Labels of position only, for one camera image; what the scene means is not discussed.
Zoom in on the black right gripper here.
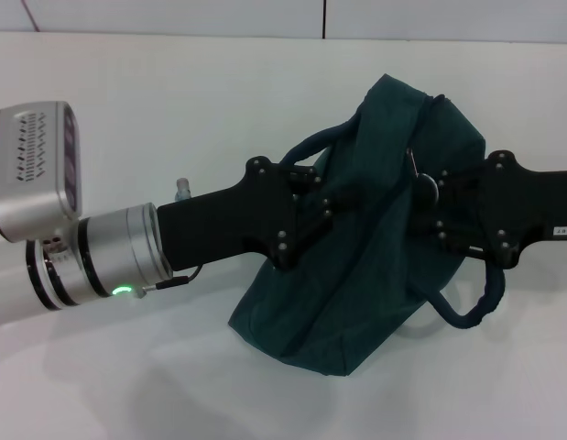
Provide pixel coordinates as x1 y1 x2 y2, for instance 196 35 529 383
410 149 567 271

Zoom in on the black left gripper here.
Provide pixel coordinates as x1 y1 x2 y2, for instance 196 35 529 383
157 155 358 272

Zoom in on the dark teal fabric bag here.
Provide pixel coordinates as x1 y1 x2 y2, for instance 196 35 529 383
227 72 508 378

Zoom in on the metal zipper pull ring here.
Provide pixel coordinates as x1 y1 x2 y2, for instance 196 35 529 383
404 148 441 207

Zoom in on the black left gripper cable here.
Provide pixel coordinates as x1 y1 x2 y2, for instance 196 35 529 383
136 263 204 299

